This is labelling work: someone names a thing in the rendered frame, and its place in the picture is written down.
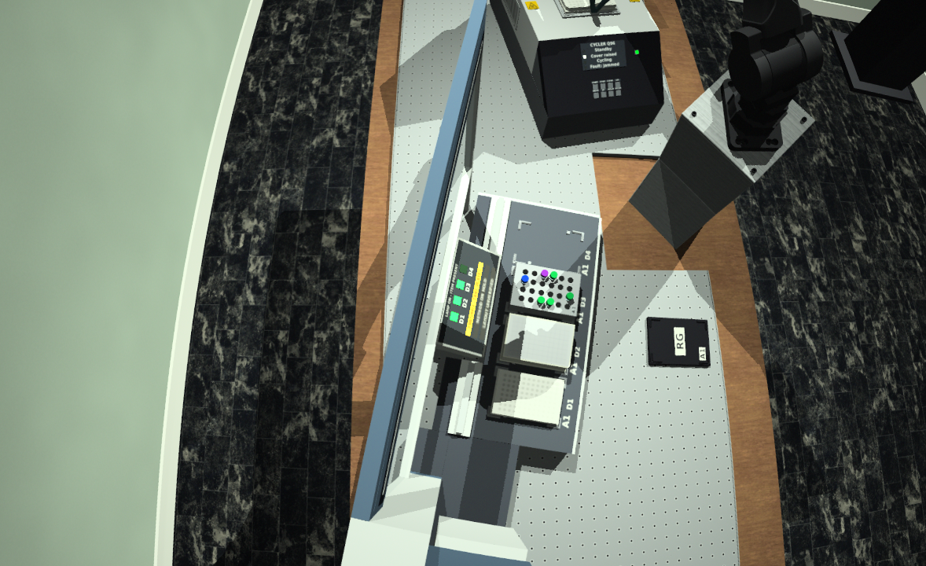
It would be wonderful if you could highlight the black rectangular pad with rg label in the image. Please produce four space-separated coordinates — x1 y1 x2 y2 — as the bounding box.
647 317 711 366

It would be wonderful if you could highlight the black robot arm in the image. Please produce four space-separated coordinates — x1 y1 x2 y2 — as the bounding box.
720 0 824 152

